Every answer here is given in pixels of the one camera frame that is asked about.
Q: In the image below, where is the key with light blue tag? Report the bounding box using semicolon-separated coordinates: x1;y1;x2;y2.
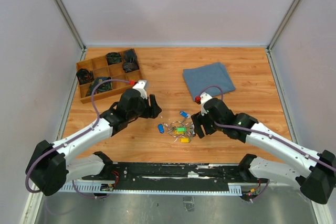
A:
180;111;191;119

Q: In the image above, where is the key with dark blue tag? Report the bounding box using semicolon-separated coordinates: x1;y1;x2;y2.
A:
157;124;165;134

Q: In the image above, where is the large keyring with tagged keys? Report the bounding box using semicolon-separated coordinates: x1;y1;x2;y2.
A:
163;118;196;143

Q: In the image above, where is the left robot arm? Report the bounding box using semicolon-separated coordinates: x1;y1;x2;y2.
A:
25;88;162;196

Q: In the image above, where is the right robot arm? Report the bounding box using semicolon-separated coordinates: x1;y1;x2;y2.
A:
191;93;335;205

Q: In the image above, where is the folded blue towel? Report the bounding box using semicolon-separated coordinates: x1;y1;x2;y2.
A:
182;62;236;101

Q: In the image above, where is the blue green patterned tie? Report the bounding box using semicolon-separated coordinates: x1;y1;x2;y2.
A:
86;77;112;97

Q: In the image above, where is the rolled brown-black tie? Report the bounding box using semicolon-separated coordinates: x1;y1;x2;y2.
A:
122;62;139;73

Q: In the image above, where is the rolled black tie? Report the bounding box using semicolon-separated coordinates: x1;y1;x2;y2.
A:
123;49;138;63

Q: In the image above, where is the wooden compartment tray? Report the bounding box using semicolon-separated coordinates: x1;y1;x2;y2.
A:
76;49;143;103

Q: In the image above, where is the rolled dark tie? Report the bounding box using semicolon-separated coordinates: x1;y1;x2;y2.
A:
106;52;122;65

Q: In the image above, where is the rolled tie with red pattern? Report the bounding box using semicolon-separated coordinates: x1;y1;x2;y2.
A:
76;68;94;85

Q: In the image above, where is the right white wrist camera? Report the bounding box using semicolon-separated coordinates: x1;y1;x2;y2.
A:
195;92;213;116

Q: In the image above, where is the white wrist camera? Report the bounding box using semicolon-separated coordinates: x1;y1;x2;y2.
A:
195;92;213;116
132;80;148;99

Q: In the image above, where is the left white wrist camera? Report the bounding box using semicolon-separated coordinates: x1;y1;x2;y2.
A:
132;80;148;99

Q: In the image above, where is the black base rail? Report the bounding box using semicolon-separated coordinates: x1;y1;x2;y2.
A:
82;162;267;193

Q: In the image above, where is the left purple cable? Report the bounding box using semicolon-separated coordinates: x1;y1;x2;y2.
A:
25;79;136;200

